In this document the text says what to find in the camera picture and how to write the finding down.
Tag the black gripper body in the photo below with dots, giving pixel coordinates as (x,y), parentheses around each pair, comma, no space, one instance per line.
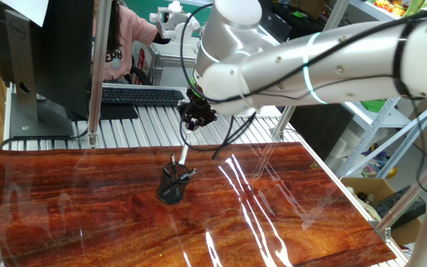
(202,111)

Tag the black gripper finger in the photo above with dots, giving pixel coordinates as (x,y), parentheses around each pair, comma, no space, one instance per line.
(184,113)
(198,124)

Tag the white marker pen black cap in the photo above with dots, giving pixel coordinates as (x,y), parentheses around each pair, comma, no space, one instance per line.
(184,152)

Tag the black pen clear cap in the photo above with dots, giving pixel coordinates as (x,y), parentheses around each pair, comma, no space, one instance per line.
(173,161)

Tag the black pen gold end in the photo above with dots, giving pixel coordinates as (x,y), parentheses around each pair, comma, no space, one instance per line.
(192,172)

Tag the black pen silver clip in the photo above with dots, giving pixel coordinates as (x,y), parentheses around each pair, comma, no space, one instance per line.
(165,171)

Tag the black mesh pen holder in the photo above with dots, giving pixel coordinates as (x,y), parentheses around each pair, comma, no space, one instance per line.
(171,193)

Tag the black keyboard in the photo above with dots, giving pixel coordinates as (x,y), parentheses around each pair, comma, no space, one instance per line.
(143,97)

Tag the black office chair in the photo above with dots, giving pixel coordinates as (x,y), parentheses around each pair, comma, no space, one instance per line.
(139,76)

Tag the silver aluminium flight case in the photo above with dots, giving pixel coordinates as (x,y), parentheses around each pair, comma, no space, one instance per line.
(169,55)

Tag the black desk pad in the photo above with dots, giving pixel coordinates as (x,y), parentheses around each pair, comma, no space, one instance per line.
(117,112)

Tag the person in pink shirt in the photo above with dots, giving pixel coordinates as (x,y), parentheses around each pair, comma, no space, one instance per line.
(132,37)

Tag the green partition board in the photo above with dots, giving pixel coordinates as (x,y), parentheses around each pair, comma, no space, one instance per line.
(143,9)

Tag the black cabinet panel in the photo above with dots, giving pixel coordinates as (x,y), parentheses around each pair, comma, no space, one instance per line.
(321,126)

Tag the wood grain table mat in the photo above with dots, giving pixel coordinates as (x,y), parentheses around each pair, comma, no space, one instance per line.
(124,230)

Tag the black equipment case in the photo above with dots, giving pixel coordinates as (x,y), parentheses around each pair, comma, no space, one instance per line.
(298,22)

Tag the black Dell monitor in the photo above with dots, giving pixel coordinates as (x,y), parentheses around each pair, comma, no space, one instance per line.
(65,55)

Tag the silver monitor stand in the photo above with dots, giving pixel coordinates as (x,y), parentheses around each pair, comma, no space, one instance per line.
(22,74)

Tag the green plastic bag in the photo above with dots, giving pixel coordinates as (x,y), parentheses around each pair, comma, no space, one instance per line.
(373,105)

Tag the white metal shelf rack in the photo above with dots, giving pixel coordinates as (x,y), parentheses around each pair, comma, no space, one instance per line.
(384,118)

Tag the cardboard box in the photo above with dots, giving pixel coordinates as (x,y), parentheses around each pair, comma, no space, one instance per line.
(369,185)

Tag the colourful toy pile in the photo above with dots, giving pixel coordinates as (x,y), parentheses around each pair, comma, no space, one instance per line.
(378,161)

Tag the white paper sheet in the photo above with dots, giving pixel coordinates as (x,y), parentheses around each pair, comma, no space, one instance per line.
(26,9)

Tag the colourful shelf toys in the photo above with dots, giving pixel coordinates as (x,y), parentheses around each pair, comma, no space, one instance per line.
(387,5)

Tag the black device box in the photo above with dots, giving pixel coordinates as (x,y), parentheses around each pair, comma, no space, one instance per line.
(402,207)

